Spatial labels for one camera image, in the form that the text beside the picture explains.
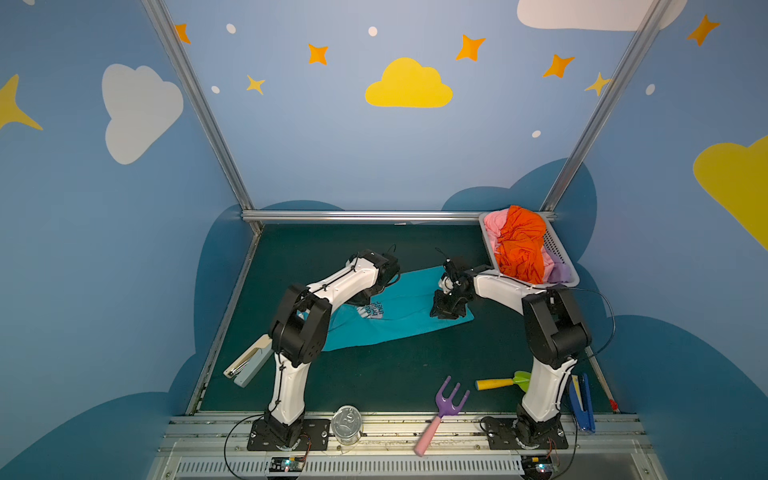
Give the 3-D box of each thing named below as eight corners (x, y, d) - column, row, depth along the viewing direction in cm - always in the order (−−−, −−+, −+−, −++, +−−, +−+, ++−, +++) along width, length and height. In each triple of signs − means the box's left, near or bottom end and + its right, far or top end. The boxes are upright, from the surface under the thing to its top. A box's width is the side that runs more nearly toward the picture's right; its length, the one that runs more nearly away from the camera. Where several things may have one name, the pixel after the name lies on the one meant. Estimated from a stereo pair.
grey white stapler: (227, 378, 84) (221, 374, 81) (263, 335, 92) (260, 330, 90) (242, 388, 82) (237, 384, 80) (278, 343, 91) (275, 339, 88)
